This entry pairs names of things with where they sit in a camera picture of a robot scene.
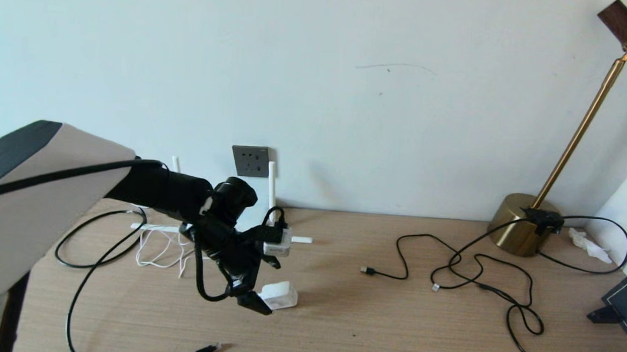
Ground white power adapter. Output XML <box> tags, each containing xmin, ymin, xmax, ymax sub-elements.
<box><xmin>257</xmin><ymin>279</ymin><xmax>300</xmax><ymax>312</ymax></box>

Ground white router with antennas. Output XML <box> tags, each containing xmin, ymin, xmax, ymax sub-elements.
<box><xmin>131</xmin><ymin>154</ymin><xmax>317</xmax><ymax>245</ymax></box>

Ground brass desk lamp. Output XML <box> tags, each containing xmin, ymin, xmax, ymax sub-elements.
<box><xmin>486</xmin><ymin>0</ymin><xmax>627</xmax><ymax>263</ymax></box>

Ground black clip on lamp base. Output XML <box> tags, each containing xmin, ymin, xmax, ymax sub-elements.
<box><xmin>520</xmin><ymin>207</ymin><xmax>565</xmax><ymax>237</ymax></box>

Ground crumpled white tissue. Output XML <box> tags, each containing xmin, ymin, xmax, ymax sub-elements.
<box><xmin>566</xmin><ymin>227</ymin><xmax>615</xmax><ymax>265</ymax></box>

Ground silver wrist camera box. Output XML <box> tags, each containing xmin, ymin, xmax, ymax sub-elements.
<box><xmin>261</xmin><ymin>224</ymin><xmax>294</xmax><ymax>259</ymax></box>

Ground black ethernet cable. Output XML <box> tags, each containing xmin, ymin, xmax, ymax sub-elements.
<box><xmin>49</xmin><ymin>205</ymin><xmax>230</xmax><ymax>352</ymax></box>

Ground grey wall socket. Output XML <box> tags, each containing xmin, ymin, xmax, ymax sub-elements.
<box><xmin>231</xmin><ymin>145</ymin><xmax>271</xmax><ymax>178</ymax></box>

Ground black USB cable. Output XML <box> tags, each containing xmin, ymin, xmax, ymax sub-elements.
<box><xmin>360</xmin><ymin>231</ymin><xmax>485</xmax><ymax>284</ymax></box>

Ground black cable with silver connector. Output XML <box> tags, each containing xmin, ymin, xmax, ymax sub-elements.
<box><xmin>430</xmin><ymin>213</ymin><xmax>537</xmax><ymax>298</ymax></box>

